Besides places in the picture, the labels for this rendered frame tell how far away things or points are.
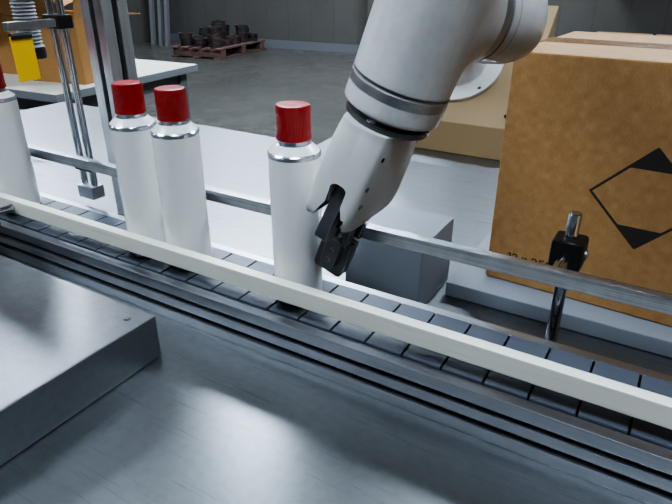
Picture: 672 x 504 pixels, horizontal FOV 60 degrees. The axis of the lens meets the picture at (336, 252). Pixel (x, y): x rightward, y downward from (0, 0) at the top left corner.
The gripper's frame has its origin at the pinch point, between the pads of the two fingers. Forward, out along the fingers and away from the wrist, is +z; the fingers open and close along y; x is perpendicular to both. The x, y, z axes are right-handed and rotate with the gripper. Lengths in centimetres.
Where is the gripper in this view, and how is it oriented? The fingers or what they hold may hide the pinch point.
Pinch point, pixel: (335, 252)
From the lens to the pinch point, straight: 58.0
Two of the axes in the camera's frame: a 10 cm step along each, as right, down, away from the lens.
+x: 8.1, 5.2, -2.8
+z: -2.9, 7.6, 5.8
